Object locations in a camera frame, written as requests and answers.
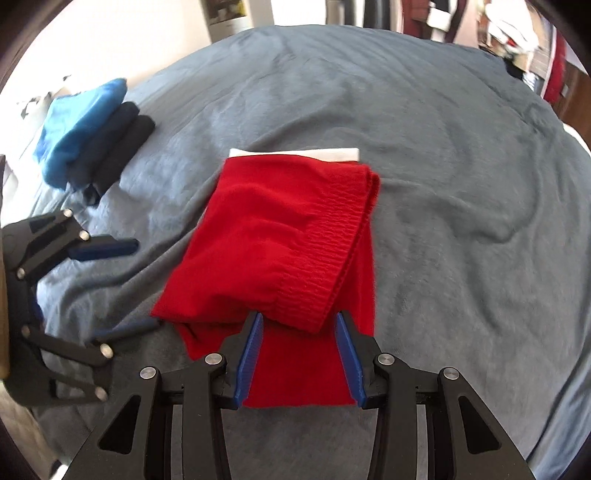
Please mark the arched wall shelf niche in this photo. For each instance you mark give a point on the arched wall shelf niche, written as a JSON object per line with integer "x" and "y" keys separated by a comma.
{"x": 225, "y": 18}

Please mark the wooden headboard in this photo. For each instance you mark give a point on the wooden headboard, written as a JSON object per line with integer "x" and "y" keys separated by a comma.
{"x": 573, "y": 105}

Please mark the grey-blue bed cover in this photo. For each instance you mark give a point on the grey-blue bed cover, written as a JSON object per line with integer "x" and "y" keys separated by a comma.
{"x": 481, "y": 232}

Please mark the folded dark navy garment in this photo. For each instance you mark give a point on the folded dark navy garment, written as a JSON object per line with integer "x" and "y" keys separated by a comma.
{"x": 94, "y": 151}

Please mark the folded black garment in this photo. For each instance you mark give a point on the folded black garment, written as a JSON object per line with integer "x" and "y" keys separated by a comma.
{"x": 111, "y": 167}

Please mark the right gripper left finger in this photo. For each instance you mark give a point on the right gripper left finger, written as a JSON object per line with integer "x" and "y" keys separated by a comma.
{"x": 134, "y": 438}

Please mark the red football shorts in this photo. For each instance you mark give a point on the red football shorts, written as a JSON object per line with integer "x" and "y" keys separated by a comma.
{"x": 288, "y": 237}

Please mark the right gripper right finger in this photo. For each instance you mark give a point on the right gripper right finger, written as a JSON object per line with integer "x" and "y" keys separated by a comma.
{"x": 464, "y": 438}

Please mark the clothes rack with hanging clothes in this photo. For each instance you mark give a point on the clothes rack with hanging clothes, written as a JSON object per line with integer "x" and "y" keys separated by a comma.
{"x": 515, "y": 31}

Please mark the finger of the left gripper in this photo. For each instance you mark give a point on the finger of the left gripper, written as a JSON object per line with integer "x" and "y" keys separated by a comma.
{"x": 74, "y": 237}
{"x": 56, "y": 370}

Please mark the folded blue garment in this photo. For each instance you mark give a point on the folded blue garment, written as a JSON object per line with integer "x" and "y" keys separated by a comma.
{"x": 71, "y": 121}

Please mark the black rolled mat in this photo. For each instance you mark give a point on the black rolled mat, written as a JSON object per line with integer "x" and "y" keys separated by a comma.
{"x": 377, "y": 14}

